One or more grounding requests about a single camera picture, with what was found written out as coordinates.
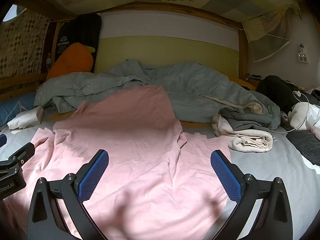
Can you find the white folded cloth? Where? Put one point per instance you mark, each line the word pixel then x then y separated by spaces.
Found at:
pixel 27 118

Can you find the black wall poster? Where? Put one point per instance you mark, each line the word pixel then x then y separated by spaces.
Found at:
pixel 85 30

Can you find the blue pillow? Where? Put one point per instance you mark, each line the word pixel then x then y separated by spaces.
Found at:
pixel 12 110

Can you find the pink shirt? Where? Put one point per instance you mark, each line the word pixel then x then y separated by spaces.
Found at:
pixel 130 142

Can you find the grey folded garment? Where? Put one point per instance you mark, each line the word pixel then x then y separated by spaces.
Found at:
pixel 240 120

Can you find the wooden bed frame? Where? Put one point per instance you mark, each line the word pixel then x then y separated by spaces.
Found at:
pixel 175 6

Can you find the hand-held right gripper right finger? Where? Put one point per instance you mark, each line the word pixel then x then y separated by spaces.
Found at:
pixel 226 177

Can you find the patterned beige curtain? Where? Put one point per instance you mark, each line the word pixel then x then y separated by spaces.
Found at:
pixel 22 47

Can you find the cream folded garment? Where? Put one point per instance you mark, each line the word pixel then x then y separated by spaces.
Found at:
pixel 250 140

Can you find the white wall charger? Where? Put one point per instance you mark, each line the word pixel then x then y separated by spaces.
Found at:
pixel 303 55

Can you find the grey-green duvet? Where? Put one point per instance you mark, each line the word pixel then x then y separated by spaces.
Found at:
pixel 187 87

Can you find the black clothing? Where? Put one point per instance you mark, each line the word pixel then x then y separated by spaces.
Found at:
pixel 275 90

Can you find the white soft bundle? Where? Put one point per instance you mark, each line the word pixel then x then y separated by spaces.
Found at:
pixel 298 112

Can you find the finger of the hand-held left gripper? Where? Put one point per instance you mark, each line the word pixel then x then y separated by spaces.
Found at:
pixel 2 139
pixel 25 153

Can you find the orange carrot plush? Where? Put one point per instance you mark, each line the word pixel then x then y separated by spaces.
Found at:
pixel 72 62

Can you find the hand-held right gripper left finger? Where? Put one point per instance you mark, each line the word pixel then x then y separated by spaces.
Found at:
pixel 93 175

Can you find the dark grey cloth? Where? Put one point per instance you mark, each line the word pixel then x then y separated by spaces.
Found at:
pixel 305 142

